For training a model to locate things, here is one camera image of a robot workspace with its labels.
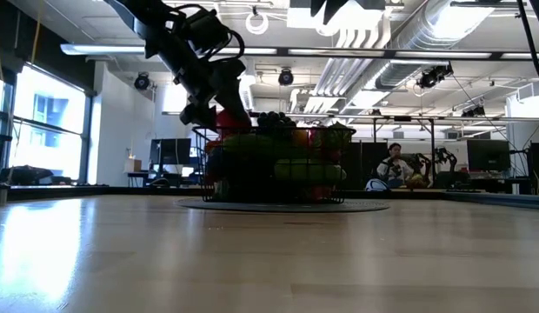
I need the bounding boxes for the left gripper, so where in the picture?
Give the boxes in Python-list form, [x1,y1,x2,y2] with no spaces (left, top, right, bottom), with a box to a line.
[176,51,254,131]

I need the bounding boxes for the round red fruit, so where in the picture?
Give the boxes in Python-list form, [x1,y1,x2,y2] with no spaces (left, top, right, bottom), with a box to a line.
[214,109,241,131]

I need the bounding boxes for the dark green cucumber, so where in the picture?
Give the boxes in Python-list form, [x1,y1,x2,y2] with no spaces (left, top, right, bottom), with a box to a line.
[220,132,296,158]

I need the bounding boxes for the black grape bunch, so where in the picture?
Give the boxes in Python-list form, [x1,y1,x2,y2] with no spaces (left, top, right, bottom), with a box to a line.
[255,110,298,134]

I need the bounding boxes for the orange yellow lemon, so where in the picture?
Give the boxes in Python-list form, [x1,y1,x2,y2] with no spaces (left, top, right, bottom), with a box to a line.
[291,129,310,148]

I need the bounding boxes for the light green cucumber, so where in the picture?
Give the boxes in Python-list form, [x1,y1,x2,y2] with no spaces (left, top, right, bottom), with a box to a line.
[272,157,348,183]

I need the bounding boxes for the black ceiling spotlight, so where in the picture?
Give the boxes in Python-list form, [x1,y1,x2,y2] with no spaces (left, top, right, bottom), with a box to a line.
[276,67,296,87]
[133,71,151,91]
[462,103,487,118]

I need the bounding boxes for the black track spotlight pair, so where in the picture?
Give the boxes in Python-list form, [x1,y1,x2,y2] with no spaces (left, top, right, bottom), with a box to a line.
[416,63,455,90]

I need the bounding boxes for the small cardboard box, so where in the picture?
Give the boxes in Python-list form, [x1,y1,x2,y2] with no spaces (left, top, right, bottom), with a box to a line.
[123,156,143,174]

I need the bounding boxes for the long ceiling light strip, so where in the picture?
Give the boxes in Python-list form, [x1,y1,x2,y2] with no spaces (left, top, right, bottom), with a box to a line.
[59,43,539,62]

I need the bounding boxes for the black partition panel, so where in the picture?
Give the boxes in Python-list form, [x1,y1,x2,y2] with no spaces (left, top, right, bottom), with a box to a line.
[355,139,390,191]

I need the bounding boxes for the person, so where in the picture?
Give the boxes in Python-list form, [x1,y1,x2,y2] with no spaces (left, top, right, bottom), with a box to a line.
[376,142,415,189]

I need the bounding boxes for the white blue ball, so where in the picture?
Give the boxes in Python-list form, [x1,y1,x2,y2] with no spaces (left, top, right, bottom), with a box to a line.
[364,177,389,193]

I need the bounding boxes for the round grey woven mat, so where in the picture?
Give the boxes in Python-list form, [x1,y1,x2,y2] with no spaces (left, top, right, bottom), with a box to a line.
[173,197,390,214]

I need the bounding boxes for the large bright window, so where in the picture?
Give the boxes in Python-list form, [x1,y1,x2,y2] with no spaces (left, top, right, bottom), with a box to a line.
[0,63,96,189]

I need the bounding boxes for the black bag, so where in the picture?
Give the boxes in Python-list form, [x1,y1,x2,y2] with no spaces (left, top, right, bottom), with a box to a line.
[0,164,56,186]

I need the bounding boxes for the silver round air duct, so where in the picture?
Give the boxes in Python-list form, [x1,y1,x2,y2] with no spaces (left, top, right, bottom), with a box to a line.
[373,0,496,90]

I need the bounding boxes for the black wire basket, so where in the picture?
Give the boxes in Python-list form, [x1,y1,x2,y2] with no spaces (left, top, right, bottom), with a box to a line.
[191,125,357,204]

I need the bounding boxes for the yellow hanging strap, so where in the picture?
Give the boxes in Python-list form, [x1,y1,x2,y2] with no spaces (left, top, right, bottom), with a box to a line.
[30,0,43,66]

